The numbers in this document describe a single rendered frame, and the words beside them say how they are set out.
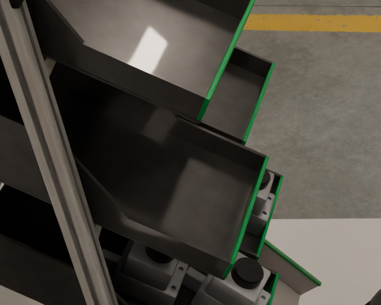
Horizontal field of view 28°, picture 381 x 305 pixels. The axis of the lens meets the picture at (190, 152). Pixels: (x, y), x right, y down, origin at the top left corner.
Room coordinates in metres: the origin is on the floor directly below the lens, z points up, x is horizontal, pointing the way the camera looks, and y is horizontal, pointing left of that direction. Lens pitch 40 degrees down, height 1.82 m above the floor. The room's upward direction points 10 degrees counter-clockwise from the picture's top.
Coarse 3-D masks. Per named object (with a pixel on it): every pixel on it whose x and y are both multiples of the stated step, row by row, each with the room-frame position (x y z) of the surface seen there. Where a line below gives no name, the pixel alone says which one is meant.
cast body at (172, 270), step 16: (112, 256) 0.52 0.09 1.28; (128, 256) 0.49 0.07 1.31; (144, 256) 0.49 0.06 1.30; (160, 256) 0.48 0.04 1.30; (112, 272) 0.51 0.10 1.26; (128, 272) 0.49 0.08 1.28; (144, 272) 0.48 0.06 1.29; (160, 272) 0.47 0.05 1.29; (176, 272) 0.50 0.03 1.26; (128, 288) 0.49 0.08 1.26; (144, 288) 0.48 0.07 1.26; (160, 288) 0.47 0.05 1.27; (176, 288) 0.48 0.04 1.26; (160, 304) 0.48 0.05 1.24
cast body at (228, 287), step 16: (240, 256) 0.50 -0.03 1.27; (192, 272) 0.51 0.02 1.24; (240, 272) 0.47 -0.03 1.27; (256, 272) 0.47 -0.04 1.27; (192, 288) 0.50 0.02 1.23; (208, 288) 0.47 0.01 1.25; (224, 288) 0.47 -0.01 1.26; (240, 288) 0.46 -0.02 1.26; (256, 288) 0.46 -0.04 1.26; (192, 304) 0.48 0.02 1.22; (208, 304) 0.47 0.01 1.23; (224, 304) 0.46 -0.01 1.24; (240, 304) 0.46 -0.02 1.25; (256, 304) 0.47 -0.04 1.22
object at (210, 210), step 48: (0, 96) 0.56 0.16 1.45; (96, 96) 0.58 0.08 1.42; (0, 144) 0.47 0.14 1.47; (96, 144) 0.52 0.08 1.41; (144, 144) 0.53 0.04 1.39; (192, 144) 0.54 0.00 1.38; (240, 144) 0.53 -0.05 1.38; (96, 192) 0.44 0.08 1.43; (144, 192) 0.48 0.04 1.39; (192, 192) 0.48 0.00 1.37; (240, 192) 0.49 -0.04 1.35; (144, 240) 0.43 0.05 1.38; (192, 240) 0.43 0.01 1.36; (240, 240) 0.42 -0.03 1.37
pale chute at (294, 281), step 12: (264, 240) 0.68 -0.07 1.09; (264, 252) 0.68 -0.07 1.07; (276, 252) 0.67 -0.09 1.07; (264, 264) 0.68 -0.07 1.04; (276, 264) 0.67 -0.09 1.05; (288, 264) 0.66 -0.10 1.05; (288, 276) 0.66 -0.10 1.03; (300, 276) 0.66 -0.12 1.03; (312, 276) 0.65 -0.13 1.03; (276, 288) 0.65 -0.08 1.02; (288, 288) 0.66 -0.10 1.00; (300, 288) 0.66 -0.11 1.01; (312, 288) 0.65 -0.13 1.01; (276, 300) 0.64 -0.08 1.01; (288, 300) 0.64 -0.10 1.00
